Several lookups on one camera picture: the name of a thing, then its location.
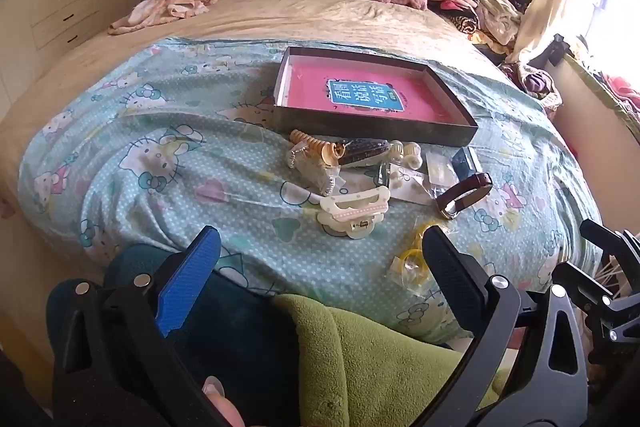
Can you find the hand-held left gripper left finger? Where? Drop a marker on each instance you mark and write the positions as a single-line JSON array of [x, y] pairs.
[[186, 284]]

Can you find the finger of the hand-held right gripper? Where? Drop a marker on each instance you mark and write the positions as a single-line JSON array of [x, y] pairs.
[[612, 239], [580, 279]]

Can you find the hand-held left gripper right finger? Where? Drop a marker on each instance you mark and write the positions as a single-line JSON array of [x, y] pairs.
[[452, 274]]

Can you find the yellow rings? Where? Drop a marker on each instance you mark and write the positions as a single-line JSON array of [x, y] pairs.
[[412, 259]]

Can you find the white and pink hair clip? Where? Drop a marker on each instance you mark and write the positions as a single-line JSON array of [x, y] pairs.
[[352, 209]]

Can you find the dark shallow cardboard box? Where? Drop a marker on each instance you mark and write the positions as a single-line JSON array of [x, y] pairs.
[[375, 131]]

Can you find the clear bag of pearl jewelry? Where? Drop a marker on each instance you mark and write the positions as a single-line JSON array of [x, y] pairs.
[[312, 174]]

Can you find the blue clear jewelry box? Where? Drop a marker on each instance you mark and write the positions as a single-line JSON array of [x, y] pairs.
[[467, 164]]

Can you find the person's left hand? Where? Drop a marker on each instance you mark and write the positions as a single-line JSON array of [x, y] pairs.
[[222, 402]]

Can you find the white card with bow earrings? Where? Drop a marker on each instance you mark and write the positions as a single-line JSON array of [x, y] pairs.
[[406, 182]]

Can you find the cat print blue blanket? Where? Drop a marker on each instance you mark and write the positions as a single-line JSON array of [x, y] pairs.
[[175, 167]]

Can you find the green fleece jacket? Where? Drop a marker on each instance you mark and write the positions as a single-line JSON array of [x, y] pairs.
[[370, 367]]

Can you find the pearl white hair claw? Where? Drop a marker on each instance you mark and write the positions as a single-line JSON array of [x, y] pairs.
[[406, 154]]

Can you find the small white card in bag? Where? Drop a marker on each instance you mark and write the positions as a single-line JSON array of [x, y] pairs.
[[359, 182]]

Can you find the dark glittery hair clip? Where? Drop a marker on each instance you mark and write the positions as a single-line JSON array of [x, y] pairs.
[[365, 153]]

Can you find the pink book with blue label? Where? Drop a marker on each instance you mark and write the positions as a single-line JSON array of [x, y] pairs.
[[310, 87]]

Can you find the pile of mixed clothes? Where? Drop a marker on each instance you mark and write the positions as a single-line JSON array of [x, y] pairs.
[[475, 7]]

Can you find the pink and white garment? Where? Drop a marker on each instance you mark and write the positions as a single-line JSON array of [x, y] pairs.
[[165, 9]]

